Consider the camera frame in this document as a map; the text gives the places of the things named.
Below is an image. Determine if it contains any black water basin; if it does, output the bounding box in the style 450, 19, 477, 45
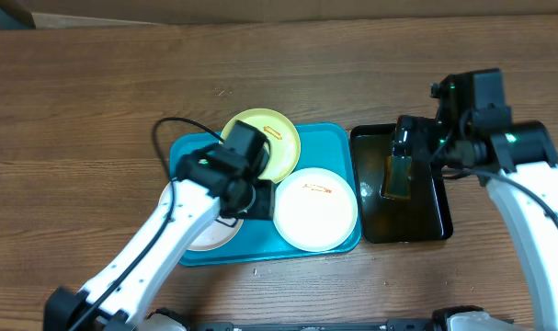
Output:
350, 123, 453, 244

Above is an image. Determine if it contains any yellow-green plate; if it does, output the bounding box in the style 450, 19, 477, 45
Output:
221, 108, 301, 183

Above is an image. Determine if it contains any green yellow sponge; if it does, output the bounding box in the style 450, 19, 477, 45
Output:
381, 155, 412, 200

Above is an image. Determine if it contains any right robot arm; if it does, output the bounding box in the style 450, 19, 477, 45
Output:
382, 68, 558, 330

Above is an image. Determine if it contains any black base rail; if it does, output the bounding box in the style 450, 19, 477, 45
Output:
144, 306, 514, 331

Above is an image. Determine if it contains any white plate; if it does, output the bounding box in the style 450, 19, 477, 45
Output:
157, 181, 245, 252
273, 167, 359, 253

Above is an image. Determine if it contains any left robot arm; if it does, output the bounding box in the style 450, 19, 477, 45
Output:
43, 141, 273, 330

